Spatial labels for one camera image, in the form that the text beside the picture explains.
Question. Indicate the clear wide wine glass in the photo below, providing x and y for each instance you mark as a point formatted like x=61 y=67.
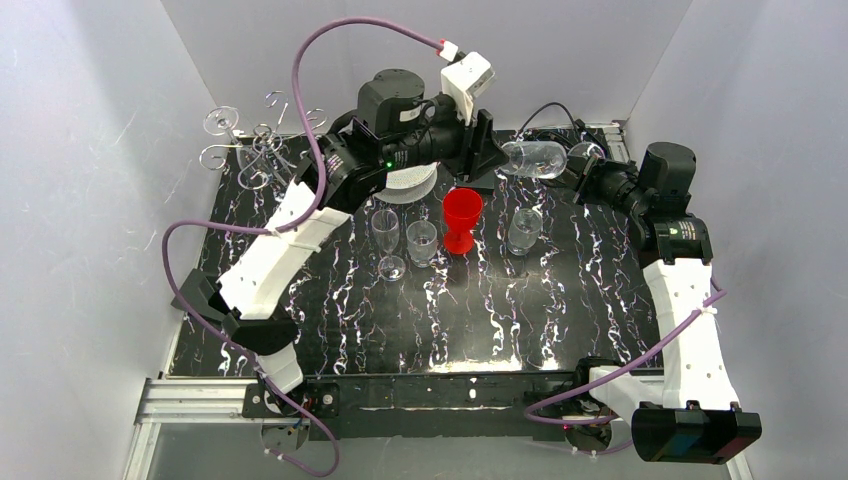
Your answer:
x=544 y=159

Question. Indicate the red wine glass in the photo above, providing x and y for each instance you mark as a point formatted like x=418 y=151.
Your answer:
x=462 y=208

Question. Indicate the white filament spool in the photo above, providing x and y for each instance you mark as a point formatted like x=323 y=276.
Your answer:
x=408 y=185

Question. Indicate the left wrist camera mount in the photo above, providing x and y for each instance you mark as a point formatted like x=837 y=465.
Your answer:
x=465 y=78

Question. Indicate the clear martini glass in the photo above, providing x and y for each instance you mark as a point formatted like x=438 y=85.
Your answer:
x=221 y=120

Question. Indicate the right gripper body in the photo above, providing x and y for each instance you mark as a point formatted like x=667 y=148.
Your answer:
x=591 y=176

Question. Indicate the clear champagne flute glass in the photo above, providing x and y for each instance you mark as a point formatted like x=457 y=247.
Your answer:
x=386 y=230

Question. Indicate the chrome wine glass rack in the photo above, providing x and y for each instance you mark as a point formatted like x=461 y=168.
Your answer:
x=261 y=154

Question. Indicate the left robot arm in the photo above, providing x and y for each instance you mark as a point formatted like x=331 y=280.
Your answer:
x=394 y=126

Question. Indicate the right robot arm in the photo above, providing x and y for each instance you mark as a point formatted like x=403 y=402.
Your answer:
x=695 y=416

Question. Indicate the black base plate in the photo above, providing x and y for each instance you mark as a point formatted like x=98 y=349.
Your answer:
x=445 y=405

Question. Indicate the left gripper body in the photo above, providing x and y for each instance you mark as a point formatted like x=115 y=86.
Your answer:
x=475 y=145

